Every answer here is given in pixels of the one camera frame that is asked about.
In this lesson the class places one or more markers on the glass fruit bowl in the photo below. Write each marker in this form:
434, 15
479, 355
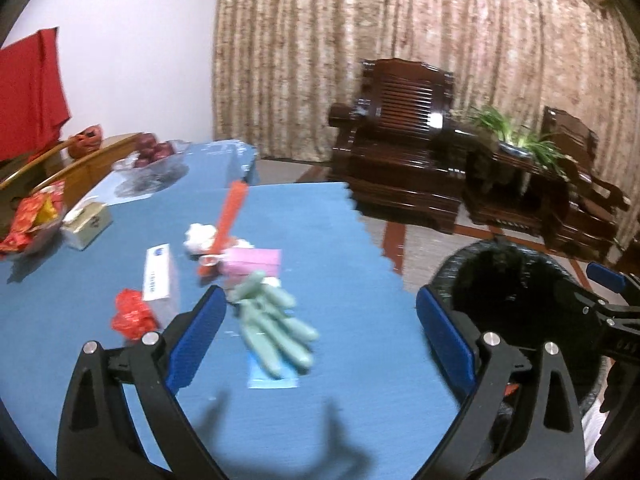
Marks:
150, 180

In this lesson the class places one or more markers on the orange mask ornament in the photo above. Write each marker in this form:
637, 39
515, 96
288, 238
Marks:
86, 142

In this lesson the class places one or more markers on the black trash bin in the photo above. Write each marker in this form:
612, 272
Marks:
500, 280

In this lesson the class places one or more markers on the white box with blue mark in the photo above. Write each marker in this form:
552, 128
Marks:
160, 280

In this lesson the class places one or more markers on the orange stick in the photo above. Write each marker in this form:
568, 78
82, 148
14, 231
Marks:
230, 215

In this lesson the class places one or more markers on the green rubber glove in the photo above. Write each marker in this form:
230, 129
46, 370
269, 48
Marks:
270, 325

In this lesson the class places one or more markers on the dark wooden side table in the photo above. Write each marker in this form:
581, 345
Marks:
510, 195

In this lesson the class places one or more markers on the glass bowl with candy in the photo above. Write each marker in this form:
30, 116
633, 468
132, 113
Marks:
47, 235

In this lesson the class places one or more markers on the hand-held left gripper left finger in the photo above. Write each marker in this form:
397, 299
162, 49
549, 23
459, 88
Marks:
197, 340

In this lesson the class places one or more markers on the pile of red candy packets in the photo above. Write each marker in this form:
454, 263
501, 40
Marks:
22, 220

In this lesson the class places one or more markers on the wooden sideboard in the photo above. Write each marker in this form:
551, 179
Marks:
95, 165

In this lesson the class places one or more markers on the blue packet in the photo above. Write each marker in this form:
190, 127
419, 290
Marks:
260, 382

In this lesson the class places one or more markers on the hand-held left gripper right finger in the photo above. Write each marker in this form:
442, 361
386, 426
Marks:
445, 335

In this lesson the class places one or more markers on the beige tissue box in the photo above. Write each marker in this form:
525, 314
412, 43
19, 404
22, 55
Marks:
87, 227

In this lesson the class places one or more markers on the dark wooden slatted armchair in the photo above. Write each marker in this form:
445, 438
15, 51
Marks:
400, 160

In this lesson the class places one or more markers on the patterned beige curtain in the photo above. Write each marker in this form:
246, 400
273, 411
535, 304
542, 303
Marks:
325, 60

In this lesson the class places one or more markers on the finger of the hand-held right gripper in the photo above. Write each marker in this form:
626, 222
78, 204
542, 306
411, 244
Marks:
587, 297
607, 277

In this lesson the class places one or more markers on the yellow candy packet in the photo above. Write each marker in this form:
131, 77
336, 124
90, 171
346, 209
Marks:
46, 210

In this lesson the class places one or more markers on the red cloth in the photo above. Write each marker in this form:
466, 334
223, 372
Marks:
30, 95

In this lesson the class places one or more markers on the blue tablecloth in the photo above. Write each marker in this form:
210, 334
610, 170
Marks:
325, 240

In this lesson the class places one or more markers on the pink packet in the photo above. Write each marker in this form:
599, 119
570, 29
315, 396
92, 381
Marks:
252, 262

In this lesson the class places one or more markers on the red wrapper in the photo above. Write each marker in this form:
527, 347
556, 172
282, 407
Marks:
132, 312

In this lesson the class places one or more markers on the red apple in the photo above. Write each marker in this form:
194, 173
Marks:
141, 162
162, 152
147, 142

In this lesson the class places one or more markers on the green potted plant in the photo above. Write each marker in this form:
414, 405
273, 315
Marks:
500, 122

